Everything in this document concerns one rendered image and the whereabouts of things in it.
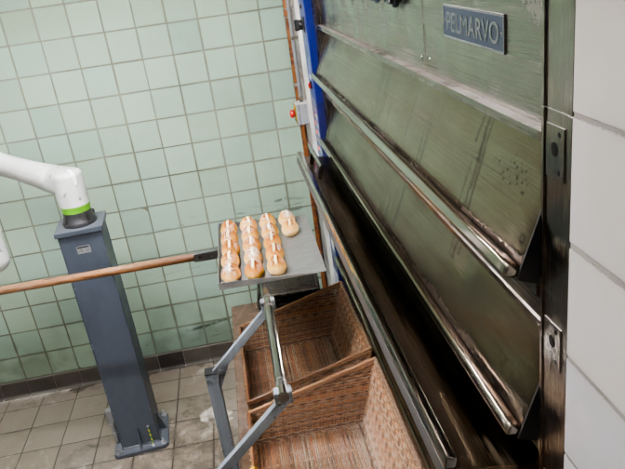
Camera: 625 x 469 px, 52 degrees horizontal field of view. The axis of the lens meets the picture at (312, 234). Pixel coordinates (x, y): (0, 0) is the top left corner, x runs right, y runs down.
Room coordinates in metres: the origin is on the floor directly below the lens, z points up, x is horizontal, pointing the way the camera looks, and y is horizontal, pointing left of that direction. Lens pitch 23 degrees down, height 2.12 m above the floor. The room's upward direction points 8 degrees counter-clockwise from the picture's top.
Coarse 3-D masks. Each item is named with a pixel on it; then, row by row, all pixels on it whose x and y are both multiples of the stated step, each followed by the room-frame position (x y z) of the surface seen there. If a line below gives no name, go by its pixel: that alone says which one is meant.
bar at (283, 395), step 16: (272, 304) 1.77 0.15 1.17; (256, 320) 1.79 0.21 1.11; (272, 320) 1.66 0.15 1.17; (240, 336) 1.79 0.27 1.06; (272, 336) 1.57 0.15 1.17; (272, 352) 1.50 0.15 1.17; (208, 368) 1.79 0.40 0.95; (224, 368) 1.78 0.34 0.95; (208, 384) 1.76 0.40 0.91; (288, 384) 1.34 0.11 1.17; (288, 400) 1.31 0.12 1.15; (224, 416) 1.76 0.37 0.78; (272, 416) 1.31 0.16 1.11; (224, 432) 1.76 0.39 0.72; (256, 432) 1.31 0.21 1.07; (224, 448) 1.76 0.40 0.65; (240, 448) 1.30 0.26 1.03; (224, 464) 1.30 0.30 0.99
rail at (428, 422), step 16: (304, 160) 2.37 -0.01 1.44; (320, 192) 1.99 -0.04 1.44; (336, 224) 1.69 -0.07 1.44; (352, 256) 1.47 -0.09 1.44; (352, 272) 1.40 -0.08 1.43; (368, 288) 1.28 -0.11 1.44; (368, 304) 1.23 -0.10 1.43; (384, 320) 1.14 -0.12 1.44; (384, 336) 1.09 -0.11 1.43; (400, 352) 1.02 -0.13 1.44; (400, 368) 0.97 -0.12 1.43; (416, 384) 0.92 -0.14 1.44; (416, 400) 0.88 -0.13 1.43; (432, 416) 0.83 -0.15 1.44; (432, 432) 0.79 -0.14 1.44; (448, 448) 0.75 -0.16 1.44; (448, 464) 0.73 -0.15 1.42
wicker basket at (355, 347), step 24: (336, 288) 2.47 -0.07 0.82; (288, 312) 2.45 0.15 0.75; (312, 312) 2.46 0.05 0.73; (336, 312) 2.45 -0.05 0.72; (264, 336) 2.43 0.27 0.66; (288, 336) 2.45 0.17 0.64; (312, 336) 2.46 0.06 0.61; (336, 336) 2.40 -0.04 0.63; (360, 336) 2.07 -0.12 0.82; (264, 360) 2.36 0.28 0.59; (288, 360) 2.33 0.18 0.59; (312, 360) 2.30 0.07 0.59; (336, 360) 2.28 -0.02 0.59; (360, 360) 1.94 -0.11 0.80; (264, 384) 2.18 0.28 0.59; (336, 384) 1.93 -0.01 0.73; (360, 408) 1.93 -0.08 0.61
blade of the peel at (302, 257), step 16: (304, 224) 2.37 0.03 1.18; (240, 240) 2.30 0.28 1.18; (288, 240) 2.23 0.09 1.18; (304, 240) 2.21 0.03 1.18; (240, 256) 2.15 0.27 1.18; (288, 256) 2.09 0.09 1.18; (304, 256) 2.07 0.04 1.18; (320, 256) 2.05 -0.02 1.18; (288, 272) 1.96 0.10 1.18; (304, 272) 1.94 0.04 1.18; (320, 272) 1.93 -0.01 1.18; (224, 288) 1.91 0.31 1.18
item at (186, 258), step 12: (132, 264) 2.15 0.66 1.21; (144, 264) 2.14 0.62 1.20; (156, 264) 2.14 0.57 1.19; (168, 264) 2.15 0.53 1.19; (60, 276) 2.13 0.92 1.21; (72, 276) 2.12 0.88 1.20; (84, 276) 2.12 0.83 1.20; (96, 276) 2.13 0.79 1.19; (0, 288) 2.10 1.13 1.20; (12, 288) 2.10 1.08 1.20; (24, 288) 2.11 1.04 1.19
